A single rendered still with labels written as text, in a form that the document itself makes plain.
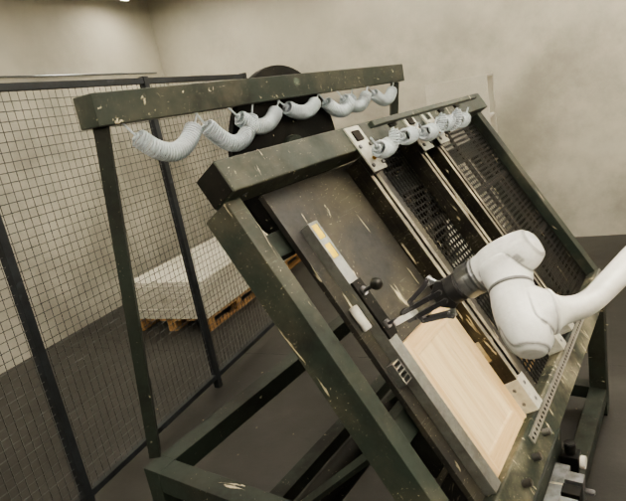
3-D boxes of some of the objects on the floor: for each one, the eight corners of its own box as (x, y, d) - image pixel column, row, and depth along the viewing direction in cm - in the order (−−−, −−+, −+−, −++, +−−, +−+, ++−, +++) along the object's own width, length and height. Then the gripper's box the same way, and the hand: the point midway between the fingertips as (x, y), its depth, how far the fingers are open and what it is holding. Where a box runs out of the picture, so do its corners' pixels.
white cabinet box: (504, 279, 556) (486, 74, 503) (447, 280, 580) (424, 84, 528) (508, 260, 608) (492, 73, 556) (456, 262, 632) (436, 83, 580)
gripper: (442, 266, 133) (377, 307, 148) (474, 310, 132) (404, 347, 147) (453, 257, 139) (389, 297, 153) (483, 299, 138) (415, 335, 152)
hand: (405, 316), depth 148 cm, fingers closed
